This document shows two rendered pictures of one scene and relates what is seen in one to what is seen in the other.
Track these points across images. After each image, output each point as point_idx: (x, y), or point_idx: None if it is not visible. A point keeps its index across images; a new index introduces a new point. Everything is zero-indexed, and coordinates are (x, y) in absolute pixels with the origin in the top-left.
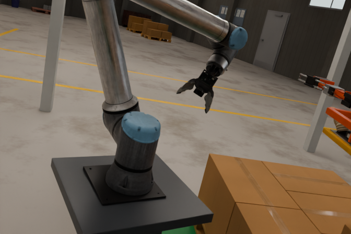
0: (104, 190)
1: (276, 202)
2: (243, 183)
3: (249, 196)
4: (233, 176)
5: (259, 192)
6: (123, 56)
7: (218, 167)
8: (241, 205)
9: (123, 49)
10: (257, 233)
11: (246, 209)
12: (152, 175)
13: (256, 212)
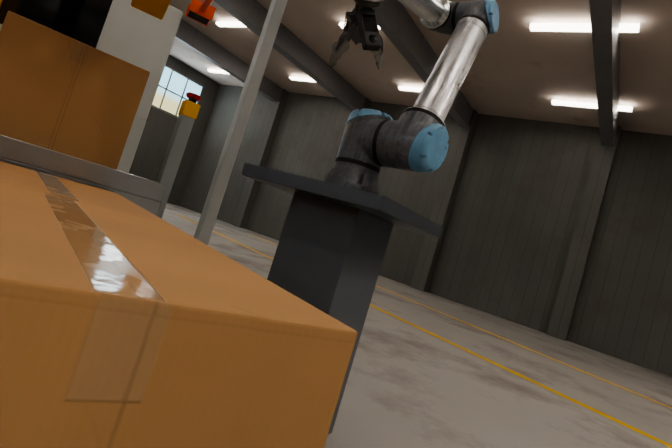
0: None
1: (20, 189)
2: (131, 228)
3: (122, 216)
4: (176, 245)
5: (72, 207)
6: (433, 69)
7: (254, 273)
8: (158, 220)
9: (438, 63)
10: (132, 205)
11: (145, 215)
12: (332, 170)
13: (117, 207)
